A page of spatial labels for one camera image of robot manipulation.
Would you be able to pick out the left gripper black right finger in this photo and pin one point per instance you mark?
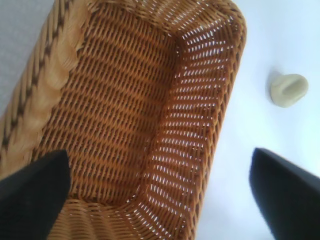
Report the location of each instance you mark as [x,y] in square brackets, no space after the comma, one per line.
[290,200]

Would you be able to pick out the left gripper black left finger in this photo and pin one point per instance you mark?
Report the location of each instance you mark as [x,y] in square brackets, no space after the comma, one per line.
[32,200]

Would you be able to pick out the pale egg yolk pastry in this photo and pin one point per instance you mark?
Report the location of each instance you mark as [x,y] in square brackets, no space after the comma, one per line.
[287,91]

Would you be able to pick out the woven wicker basket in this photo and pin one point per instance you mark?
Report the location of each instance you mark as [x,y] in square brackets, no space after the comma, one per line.
[117,112]

